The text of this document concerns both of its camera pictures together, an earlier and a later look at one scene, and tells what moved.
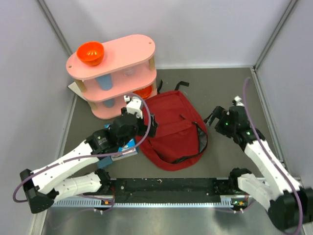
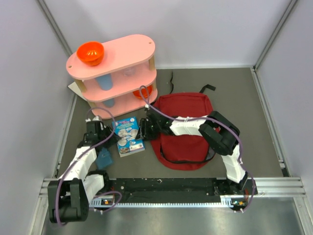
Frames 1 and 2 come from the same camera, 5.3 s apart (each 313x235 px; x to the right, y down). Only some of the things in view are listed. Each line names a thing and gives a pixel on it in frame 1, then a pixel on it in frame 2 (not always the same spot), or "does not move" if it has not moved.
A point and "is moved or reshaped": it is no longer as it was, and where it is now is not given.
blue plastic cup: [105, 82] does not move
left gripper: [153, 126] → [115, 139]
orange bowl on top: [90, 53] does not move
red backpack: [181, 137] is moved or reshaped
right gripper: [221, 113] → [143, 131]
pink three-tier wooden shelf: [126, 72] does not move
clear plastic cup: [129, 72] does not move
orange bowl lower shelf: [145, 93] does not move
